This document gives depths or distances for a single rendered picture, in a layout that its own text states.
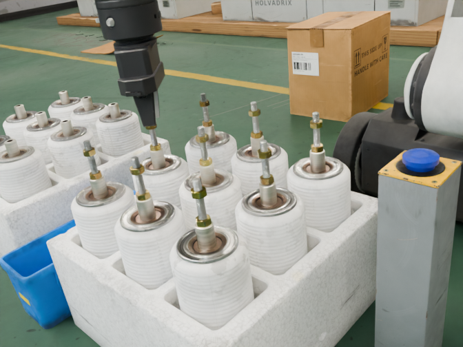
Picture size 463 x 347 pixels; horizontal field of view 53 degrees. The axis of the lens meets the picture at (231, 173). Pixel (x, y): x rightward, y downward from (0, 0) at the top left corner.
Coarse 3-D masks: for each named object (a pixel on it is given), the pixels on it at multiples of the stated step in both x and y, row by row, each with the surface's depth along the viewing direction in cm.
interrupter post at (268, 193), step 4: (260, 184) 62; (272, 184) 62; (260, 188) 62; (264, 188) 62; (268, 188) 62; (272, 188) 62; (260, 192) 63; (264, 192) 62; (268, 192) 62; (272, 192) 62; (260, 196) 63; (264, 196) 62; (268, 196) 62; (272, 196) 62; (276, 196) 63; (264, 200) 63; (268, 200) 62; (272, 200) 63; (276, 200) 63; (264, 204) 63; (268, 204) 63; (272, 204) 63
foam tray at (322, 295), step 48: (48, 240) 75; (336, 240) 66; (96, 288) 67; (144, 288) 62; (288, 288) 58; (336, 288) 68; (96, 336) 77; (144, 336) 62; (192, 336) 53; (240, 336) 52; (288, 336) 60; (336, 336) 71
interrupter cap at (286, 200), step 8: (256, 192) 66; (280, 192) 65; (288, 192) 65; (248, 200) 64; (256, 200) 64; (280, 200) 64; (288, 200) 63; (296, 200) 63; (248, 208) 63; (256, 208) 62; (264, 208) 63; (272, 208) 62; (280, 208) 61; (288, 208) 61; (264, 216) 61; (272, 216) 60
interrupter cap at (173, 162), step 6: (168, 156) 81; (174, 156) 81; (144, 162) 80; (150, 162) 80; (168, 162) 80; (174, 162) 79; (180, 162) 78; (144, 168) 78; (150, 168) 78; (162, 168) 78; (168, 168) 77; (174, 168) 77; (144, 174) 76; (150, 174) 76; (156, 174) 76
